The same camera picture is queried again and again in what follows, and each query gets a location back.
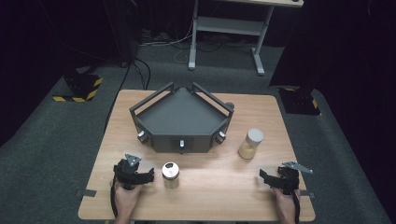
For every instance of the person's left hand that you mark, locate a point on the person's left hand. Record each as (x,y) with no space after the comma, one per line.
(126,199)

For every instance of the grey metal table frame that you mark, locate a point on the grey metal table frame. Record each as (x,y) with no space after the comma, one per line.
(230,26)

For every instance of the yellow-black striped stand base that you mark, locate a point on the yellow-black striped stand base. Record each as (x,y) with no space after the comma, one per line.
(81,87)
(300,101)

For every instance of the small silver-lid jar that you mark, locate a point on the small silver-lid jar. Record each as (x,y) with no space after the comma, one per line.
(170,174)

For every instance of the white-lid jar of yellow powder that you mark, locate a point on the white-lid jar of yellow powder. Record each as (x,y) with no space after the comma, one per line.
(250,143)

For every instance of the grey tape piece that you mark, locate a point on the grey tape piece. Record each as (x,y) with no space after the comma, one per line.
(86,193)
(307,194)

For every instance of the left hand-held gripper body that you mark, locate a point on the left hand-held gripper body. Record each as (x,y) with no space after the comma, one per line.
(126,174)

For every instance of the black corner rack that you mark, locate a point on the black corner rack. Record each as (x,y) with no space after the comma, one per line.
(182,119)

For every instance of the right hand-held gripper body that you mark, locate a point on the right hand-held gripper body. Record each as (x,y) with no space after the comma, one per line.
(288,180)

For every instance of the person's right hand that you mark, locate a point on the person's right hand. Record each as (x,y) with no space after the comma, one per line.
(285,203)

